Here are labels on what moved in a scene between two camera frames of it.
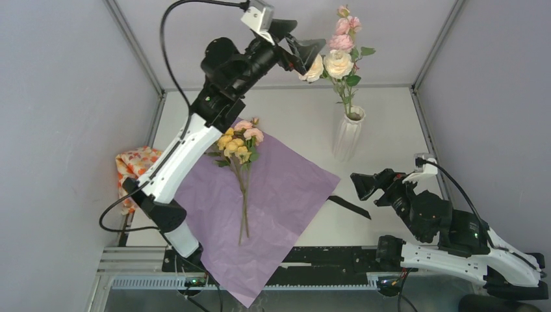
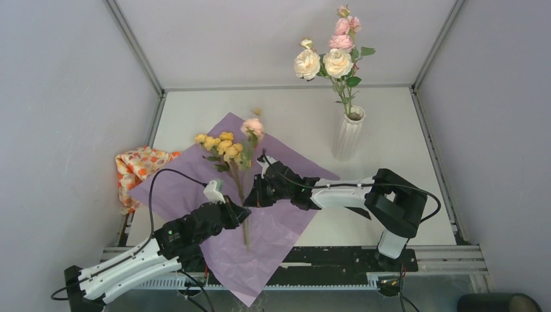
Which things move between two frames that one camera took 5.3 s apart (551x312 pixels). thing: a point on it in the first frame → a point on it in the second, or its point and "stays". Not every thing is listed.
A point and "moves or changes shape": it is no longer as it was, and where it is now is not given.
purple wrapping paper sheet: [246, 221] stays
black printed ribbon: [340, 201] stays
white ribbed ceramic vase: [348, 136] stays
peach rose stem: [253, 136] moves or changes shape
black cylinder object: [486, 303] stays
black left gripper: [303, 52] → [236, 214]
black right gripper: [388, 181] → [257, 196]
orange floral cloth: [132, 164] stays
